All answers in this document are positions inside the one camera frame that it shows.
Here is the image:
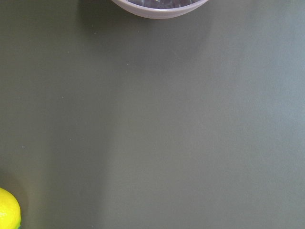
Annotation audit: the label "yellow lemon near bowl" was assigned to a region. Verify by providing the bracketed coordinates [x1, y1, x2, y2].
[0, 188, 21, 229]

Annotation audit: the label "pink bowl with ice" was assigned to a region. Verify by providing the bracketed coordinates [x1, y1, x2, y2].
[113, 0, 207, 19]

